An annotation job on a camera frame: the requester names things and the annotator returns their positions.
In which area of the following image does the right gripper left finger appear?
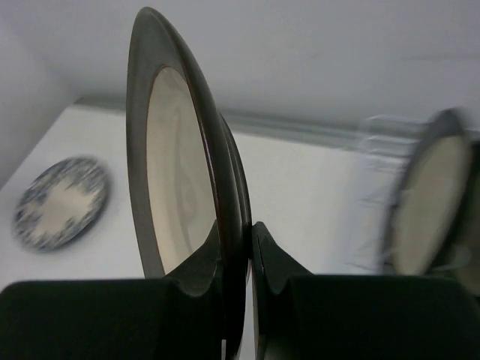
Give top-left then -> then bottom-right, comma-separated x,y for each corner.
0,220 -> 226,360

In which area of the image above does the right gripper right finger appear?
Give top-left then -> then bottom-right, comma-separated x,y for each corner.
251,222 -> 479,359

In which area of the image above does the silver rim plate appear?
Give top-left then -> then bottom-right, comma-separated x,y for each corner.
126,7 -> 251,359
384,108 -> 473,275

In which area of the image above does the blue floral plate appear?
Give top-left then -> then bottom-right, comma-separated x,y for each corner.
12,156 -> 111,253

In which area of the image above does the striped dark rim plate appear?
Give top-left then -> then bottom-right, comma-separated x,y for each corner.
444,139 -> 479,297

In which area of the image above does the white wire dish rack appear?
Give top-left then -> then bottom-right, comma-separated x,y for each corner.
337,114 -> 480,278

